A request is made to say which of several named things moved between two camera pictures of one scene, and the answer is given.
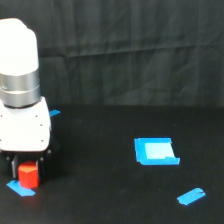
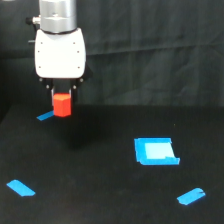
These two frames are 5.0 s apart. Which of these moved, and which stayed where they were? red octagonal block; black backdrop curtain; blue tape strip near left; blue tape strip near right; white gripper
Moved: red octagonal block; white gripper
Stayed: blue tape strip near left; blue tape strip near right; black backdrop curtain
